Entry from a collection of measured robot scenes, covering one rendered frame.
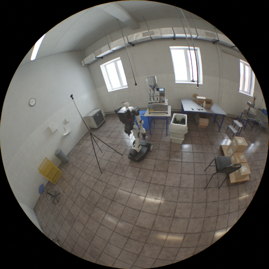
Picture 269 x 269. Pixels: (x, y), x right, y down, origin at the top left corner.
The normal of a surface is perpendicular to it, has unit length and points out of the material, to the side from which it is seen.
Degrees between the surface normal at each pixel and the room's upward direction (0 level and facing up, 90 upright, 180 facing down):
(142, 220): 0
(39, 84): 90
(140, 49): 90
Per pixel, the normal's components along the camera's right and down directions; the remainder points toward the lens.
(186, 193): -0.22, -0.76
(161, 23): -0.34, 0.65
